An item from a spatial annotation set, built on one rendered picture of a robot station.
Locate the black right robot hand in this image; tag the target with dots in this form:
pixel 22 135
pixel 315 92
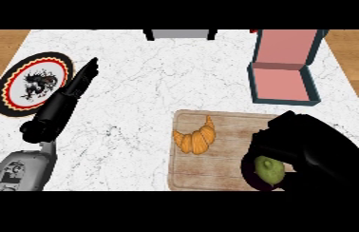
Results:
pixel 318 153

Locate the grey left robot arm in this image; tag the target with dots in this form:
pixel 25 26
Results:
pixel 25 170

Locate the wooden cutting board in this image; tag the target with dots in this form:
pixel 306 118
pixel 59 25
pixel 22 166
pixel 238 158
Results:
pixel 219 169

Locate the teal box with pink inside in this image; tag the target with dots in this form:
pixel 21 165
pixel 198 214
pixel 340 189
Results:
pixel 281 82

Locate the golden croissant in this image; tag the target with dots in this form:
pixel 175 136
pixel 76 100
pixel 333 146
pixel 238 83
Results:
pixel 198 140

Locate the small red object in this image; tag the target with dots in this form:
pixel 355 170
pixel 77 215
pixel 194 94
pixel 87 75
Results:
pixel 253 30

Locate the grey appliance with black legs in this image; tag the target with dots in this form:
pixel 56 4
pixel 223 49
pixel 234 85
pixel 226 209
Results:
pixel 179 33

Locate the round plate with dragon print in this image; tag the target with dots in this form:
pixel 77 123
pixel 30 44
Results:
pixel 34 83

